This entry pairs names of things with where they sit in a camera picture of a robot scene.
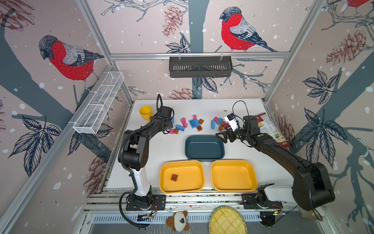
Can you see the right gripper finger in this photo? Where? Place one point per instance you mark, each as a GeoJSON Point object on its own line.
{"type": "Point", "coordinates": [227, 139]}
{"type": "Point", "coordinates": [224, 134]}

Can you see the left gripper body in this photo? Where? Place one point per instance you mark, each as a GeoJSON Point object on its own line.
{"type": "Point", "coordinates": [170, 125]}

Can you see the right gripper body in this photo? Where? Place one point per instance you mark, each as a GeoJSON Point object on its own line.
{"type": "Point", "coordinates": [246, 134]}

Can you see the blue long lego brick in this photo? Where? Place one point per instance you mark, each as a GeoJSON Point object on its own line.
{"type": "Point", "coordinates": [180, 128]}

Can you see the large blue lego brick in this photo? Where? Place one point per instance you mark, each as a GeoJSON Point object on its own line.
{"type": "Point", "coordinates": [194, 123]}

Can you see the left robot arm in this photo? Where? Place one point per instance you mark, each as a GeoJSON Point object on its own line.
{"type": "Point", "coordinates": [134, 153]}

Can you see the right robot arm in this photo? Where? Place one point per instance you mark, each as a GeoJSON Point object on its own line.
{"type": "Point", "coordinates": [311, 187]}

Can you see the blue lego brick right group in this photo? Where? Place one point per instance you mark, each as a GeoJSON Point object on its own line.
{"type": "Point", "coordinates": [219, 121]}

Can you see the snack package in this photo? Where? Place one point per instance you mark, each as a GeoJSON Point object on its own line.
{"type": "Point", "coordinates": [267, 126]}

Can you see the blue upright lego brick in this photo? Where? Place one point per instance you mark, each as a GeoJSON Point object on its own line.
{"type": "Point", "coordinates": [212, 124]}

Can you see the yellow plastic goblet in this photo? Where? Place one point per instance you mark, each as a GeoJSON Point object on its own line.
{"type": "Point", "coordinates": [146, 112]}

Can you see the dark teal tray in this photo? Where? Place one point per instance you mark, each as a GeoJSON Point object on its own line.
{"type": "Point", "coordinates": [204, 148]}

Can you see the right yellow tray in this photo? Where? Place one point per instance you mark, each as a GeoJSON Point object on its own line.
{"type": "Point", "coordinates": [233, 176]}

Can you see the yellow tray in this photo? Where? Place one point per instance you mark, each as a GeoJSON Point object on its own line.
{"type": "Point", "coordinates": [190, 173]}
{"type": "Point", "coordinates": [233, 176]}

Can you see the black hanging basket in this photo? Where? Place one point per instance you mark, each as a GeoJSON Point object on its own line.
{"type": "Point", "coordinates": [200, 67]}

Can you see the left yellow tray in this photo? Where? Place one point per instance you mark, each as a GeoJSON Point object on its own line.
{"type": "Point", "coordinates": [190, 173]}

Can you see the woven bamboo plate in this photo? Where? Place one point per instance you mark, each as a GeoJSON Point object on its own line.
{"type": "Point", "coordinates": [227, 220]}

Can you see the plush toy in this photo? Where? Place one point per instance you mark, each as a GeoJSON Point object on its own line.
{"type": "Point", "coordinates": [178, 222]}

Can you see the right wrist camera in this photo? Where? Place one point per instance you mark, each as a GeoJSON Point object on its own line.
{"type": "Point", "coordinates": [232, 121]}

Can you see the white wire basket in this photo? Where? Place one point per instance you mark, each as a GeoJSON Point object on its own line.
{"type": "Point", "coordinates": [96, 110]}

